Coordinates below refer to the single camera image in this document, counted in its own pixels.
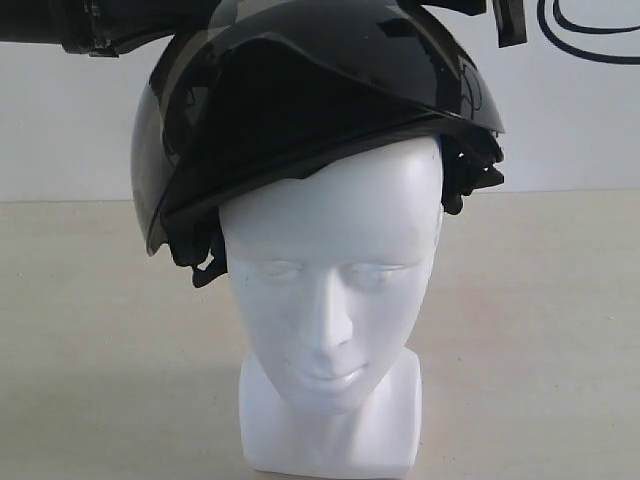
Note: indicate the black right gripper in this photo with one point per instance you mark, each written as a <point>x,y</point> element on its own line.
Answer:
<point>509,15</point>

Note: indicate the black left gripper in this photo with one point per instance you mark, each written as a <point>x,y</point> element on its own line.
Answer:
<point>115,28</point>

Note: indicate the black helmet with visor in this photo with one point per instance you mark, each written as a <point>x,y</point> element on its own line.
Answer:
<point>279,93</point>

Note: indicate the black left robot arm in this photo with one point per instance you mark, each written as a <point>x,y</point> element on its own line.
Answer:
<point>34,21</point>

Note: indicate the white mannequin head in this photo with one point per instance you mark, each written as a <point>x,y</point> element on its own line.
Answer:
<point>330,273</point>

